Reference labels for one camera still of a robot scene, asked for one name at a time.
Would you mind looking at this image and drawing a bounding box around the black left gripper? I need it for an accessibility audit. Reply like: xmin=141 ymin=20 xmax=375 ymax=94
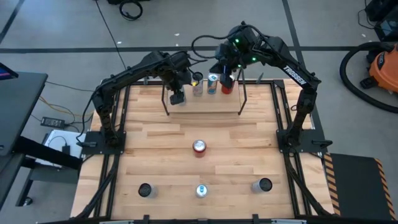
xmin=164 ymin=60 xmax=193 ymax=106

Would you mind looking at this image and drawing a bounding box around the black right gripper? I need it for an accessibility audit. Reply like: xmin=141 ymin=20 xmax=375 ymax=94
xmin=210 ymin=42 xmax=246 ymax=90

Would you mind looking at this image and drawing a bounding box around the blue silver Red Bull can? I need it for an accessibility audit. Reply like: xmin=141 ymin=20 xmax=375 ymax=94
xmin=206 ymin=73 xmax=219 ymax=95
xmin=195 ymin=184 xmax=208 ymax=199

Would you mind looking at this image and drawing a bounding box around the red soda can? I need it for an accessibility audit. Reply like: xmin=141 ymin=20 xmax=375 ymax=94
xmin=220 ymin=79 xmax=236 ymax=95
xmin=192 ymin=139 xmax=207 ymax=159

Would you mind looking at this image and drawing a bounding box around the white Celsius Peach Vibe can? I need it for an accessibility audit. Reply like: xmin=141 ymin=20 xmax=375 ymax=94
xmin=137 ymin=182 xmax=157 ymax=199
xmin=192 ymin=72 xmax=205 ymax=97

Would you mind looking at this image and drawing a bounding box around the orange vacuum cleaner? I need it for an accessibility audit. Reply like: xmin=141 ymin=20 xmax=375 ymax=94
xmin=339 ymin=41 xmax=398 ymax=114

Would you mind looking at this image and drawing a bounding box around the black power adapter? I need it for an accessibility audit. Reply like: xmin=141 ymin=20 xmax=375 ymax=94
xmin=40 ymin=116 xmax=66 ymax=128

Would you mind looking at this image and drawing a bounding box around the white paper sheet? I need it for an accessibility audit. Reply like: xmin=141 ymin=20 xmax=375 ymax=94
xmin=34 ymin=129 xmax=83 ymax=169

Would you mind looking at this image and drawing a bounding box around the white strip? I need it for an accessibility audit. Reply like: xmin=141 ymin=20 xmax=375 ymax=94
xmin=271 ymin=218 xmax=308 ymax=224
xmin=98 ymin=219 xmax=135 ymax=224

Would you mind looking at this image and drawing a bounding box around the black desk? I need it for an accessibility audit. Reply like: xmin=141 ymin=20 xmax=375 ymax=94
xmin=0 ymin=71 xmax=83 ymax=208

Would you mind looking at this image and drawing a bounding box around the orange shop vacuum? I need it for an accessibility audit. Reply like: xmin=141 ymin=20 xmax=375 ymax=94
xmin=359 ymin=43 xmax=398 ymax=94

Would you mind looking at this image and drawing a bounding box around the screen with purple display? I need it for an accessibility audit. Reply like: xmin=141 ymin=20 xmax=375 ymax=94
xmin=0 ymin=62 xmax=19 ymax=81

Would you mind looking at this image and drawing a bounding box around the black equipment cart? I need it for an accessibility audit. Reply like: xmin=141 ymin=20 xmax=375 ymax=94
xmin=364 ymin=0 xmax=398 ymax=43

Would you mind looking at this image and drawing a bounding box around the black mat with striped edges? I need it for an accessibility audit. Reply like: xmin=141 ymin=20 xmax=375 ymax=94
xmin=322 ymin=152 xmax=398 ymax=222

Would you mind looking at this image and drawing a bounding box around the wooden shelf with black frame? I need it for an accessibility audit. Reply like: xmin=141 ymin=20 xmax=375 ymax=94
xmin=160 ymin=66 xmax=248 ymax=116

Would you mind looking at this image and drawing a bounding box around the long black floor cable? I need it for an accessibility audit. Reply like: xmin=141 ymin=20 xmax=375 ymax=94
xmin=93 ymin=0 xmax=130 ymax=80

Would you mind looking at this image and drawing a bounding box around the coiled black cable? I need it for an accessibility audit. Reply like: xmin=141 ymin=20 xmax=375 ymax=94
xmin=119 ymin=0 xmax=144 ymax=22

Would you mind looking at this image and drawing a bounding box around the thin black floor cable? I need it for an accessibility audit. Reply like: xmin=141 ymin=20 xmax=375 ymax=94
xmin=45 ymin=80 xmax=100 ymax=93

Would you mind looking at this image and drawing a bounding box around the yellow floor cable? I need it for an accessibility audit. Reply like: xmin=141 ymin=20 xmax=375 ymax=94
xmin=39 ymin=95 xmax=95 ymax=118

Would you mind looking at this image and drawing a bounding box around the black aluminium table frame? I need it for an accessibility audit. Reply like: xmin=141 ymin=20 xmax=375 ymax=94
xmin=73 ymin=70 xmax=335 ymax=224

